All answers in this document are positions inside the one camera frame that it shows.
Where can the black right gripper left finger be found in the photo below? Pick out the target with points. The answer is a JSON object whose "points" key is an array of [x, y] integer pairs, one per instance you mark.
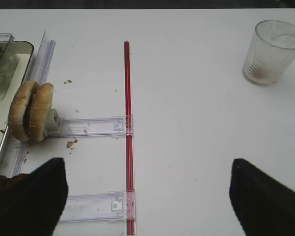
{"points": [[33, 206]]}

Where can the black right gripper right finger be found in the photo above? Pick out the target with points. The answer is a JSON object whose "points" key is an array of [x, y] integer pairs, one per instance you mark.
{"points": [[262, 205]]}

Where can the meat patties stack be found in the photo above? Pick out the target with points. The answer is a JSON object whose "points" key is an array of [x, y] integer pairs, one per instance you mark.
{"points": [[8, 182]]}

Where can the right lower clear pusher track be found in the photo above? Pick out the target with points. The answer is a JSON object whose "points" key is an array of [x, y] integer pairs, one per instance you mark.
{"points": [[112, 206]]}

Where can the clear pusher track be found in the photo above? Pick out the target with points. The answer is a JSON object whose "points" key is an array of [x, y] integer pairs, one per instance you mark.
{"points": [[56, 127], [112, 206]]}

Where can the right upper clear pusher track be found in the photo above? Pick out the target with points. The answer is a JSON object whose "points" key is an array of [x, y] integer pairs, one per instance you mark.
{"points": [[56, 127]]}

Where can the sesame bun top left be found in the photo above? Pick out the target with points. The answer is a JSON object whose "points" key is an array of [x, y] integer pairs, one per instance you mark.
{"points": [[18, 108]]}

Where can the sesame bun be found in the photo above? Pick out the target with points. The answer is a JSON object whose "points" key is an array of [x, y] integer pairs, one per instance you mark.
{"points": [[18, 108], [38, 111]]}

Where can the white metal tray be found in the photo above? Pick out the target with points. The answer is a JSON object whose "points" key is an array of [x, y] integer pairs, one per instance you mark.
{"points": [[24, 51]]}

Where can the sesame bun top right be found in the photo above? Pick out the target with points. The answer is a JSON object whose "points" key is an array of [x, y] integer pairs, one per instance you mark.
{"points": [[38, 111]]}

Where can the right clear vertical divider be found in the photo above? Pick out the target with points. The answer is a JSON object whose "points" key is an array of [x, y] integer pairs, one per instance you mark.
{"points": [[39, 73]]}

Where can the clear plastic salad box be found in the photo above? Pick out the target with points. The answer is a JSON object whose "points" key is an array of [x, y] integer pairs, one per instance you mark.
{"points": [[8, 62]]}

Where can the ribbed clear drinking glass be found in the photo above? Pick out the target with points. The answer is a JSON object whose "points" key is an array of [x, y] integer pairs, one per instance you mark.
{"points": [[271, 51]]}

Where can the right red rail strip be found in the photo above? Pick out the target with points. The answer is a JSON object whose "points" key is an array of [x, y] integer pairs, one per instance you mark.
{"points": [[129, 143]]}

